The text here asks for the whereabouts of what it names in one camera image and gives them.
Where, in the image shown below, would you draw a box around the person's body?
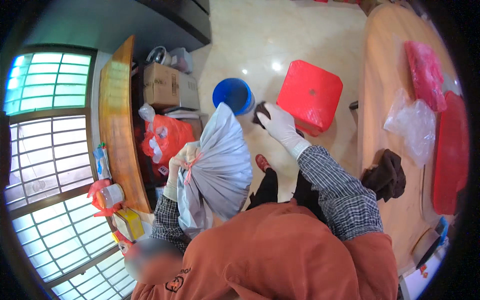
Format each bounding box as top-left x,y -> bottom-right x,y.
124,200 -> 400,300

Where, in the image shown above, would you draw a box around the grey plastic bag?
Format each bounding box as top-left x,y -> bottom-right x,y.
176,102 -> 254,239

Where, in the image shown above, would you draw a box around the dark cabinet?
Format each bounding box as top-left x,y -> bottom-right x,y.
22,0 -> 212,53

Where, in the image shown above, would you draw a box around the person's left hand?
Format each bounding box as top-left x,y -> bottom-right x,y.
164,142 -> 202,188

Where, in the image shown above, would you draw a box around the clear plastic bag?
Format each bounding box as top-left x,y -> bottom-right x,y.
383,88 -> 437,167

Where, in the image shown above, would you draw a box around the black phone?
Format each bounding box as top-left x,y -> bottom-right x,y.
415,233 -> 445,270

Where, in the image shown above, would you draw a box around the plastic jar with orange lid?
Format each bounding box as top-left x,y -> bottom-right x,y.
96,183 -> 125,209

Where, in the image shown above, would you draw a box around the blue and white packet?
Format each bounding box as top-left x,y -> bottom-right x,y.
92,142 -> 112,181

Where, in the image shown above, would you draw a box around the barred window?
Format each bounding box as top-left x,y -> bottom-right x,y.
3,47 -> 137,300

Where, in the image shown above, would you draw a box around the grey plastic container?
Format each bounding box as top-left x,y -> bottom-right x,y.
169,47 -> 194,74

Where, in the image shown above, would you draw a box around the round wooden table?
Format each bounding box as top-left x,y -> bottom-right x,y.
356,3 -> 467,276

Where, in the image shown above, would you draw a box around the red plastic tray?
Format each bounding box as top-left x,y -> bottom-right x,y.
432,91 -> 470,216

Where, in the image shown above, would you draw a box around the dark brown cloth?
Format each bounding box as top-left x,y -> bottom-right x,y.
361,148 -> 407,203

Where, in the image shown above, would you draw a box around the pink plastic bag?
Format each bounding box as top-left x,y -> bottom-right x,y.
404,40 -> 448,113

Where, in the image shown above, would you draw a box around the red plastic stool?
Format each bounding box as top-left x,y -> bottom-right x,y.
276,59 -> 344,137

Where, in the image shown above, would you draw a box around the white helmet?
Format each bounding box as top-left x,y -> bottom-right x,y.
145,46 -> 172,66

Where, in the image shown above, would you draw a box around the dark brown rag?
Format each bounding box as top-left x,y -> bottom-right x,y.
252,101 -> 271,129

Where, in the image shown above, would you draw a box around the person's right hand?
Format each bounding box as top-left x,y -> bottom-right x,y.
257,103 -> 309,152

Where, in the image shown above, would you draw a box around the white carton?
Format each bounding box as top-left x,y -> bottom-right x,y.
178,71 -> 200,110

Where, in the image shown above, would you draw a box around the blue plastic bucket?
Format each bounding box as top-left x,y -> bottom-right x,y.
212,77 -> 256,116

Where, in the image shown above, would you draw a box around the brown cardboard box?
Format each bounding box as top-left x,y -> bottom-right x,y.
143,62 -> 181,109

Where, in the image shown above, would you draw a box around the yellow box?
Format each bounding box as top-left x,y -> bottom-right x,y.
112,207 -> 145,242

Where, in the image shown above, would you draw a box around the wooden counter top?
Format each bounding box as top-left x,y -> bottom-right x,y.
98,35 -> 152,214

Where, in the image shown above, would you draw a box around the red plastic bag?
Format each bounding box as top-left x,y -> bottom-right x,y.
87,179 -> 122,218

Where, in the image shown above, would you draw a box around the person's legs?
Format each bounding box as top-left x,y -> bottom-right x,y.
245,154 -> 328,224

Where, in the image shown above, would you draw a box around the red packet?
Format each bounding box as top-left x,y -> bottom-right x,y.
111,230 -> 135,256

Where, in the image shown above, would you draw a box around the orange plastic bag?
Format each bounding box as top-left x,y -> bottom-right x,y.
141,114 -> 196,166

